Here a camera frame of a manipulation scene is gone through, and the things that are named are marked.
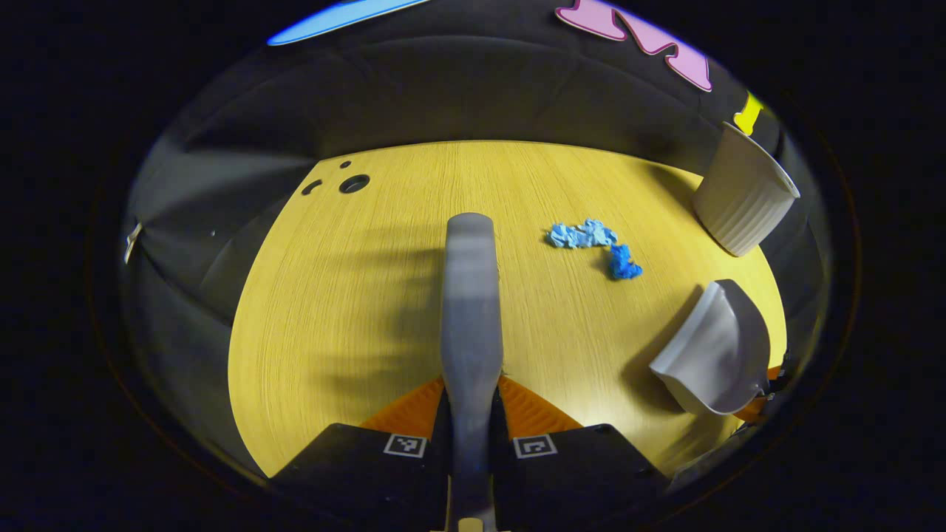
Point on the grey ribbed garbage bin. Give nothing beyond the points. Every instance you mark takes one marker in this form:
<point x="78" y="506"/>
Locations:
<point x="743" y="196"/>

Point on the small grey broom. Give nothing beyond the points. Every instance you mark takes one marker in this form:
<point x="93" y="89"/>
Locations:
<point x="473" y="325"/>

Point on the black backdrop cloth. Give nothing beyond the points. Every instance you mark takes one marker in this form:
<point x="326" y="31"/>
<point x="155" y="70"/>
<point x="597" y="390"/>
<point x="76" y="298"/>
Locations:
<point x="480" y="89"/>

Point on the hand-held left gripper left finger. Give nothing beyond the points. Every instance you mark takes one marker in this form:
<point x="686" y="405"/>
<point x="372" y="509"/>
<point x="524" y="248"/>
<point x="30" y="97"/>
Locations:
<point x="369" y="465"/>

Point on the grey dustpan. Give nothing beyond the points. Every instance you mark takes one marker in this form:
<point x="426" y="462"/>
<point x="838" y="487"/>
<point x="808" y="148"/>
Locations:
<point x="720" y="355"/>

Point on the light blue paper trash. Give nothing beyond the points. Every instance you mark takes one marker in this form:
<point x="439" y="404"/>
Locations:
<point x="582" y="235"/>

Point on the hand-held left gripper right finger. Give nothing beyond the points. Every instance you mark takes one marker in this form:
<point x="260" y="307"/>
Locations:
<point x="584" y="465"/>

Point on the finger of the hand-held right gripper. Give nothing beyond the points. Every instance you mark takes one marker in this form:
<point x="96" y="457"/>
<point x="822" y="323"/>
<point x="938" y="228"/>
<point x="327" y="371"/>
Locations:
<point x="752" y="411"/>
<point x="774" y="373"/>

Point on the white cloth clip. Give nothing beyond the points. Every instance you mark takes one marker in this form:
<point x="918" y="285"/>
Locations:
<point x="133" y="241"/>

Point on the dark blue paper trash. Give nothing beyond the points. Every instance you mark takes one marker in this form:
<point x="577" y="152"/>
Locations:
<point x="624" y="263"/>

